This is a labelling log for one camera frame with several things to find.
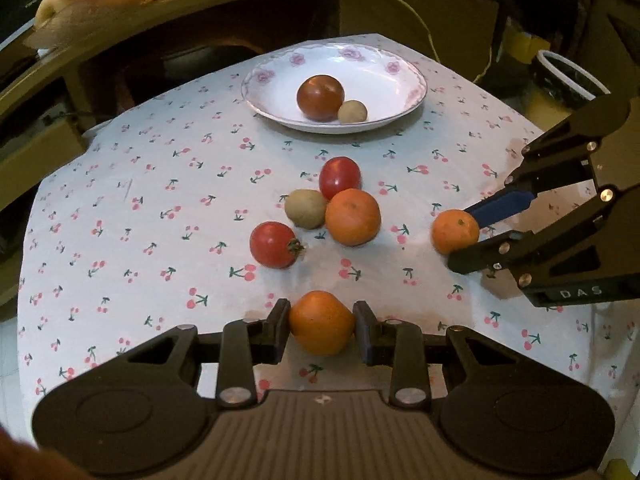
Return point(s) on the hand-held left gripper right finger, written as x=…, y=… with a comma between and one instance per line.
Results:
x=366, y=335

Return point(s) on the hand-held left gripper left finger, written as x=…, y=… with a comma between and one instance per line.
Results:
x=279, y=332

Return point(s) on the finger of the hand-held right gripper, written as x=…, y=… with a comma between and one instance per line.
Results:
x=500, y=206
x=480, y=256

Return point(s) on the orange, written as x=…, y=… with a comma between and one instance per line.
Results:
x=454, y=232
x=321, y=324
x=353, y=217

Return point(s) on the red tomato with stem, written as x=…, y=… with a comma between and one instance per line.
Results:
x=272, y=245

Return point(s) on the brown kiwi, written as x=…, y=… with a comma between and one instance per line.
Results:
x=305, y=208
x=353, y=112

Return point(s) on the white floral plate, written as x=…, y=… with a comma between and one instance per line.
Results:
x=375, y=85

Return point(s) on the yellow trash bin black bag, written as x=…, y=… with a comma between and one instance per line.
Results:
x=565, y=85

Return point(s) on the cherry print tablecloth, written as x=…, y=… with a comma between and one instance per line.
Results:
x=150, y=260

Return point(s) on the dark red tomato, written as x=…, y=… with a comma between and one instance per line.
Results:
x=320, y=96

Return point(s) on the pale apple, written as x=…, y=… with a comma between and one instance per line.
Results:
x=60, y=1

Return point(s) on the black television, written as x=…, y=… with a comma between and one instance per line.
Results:
x=20, y=0

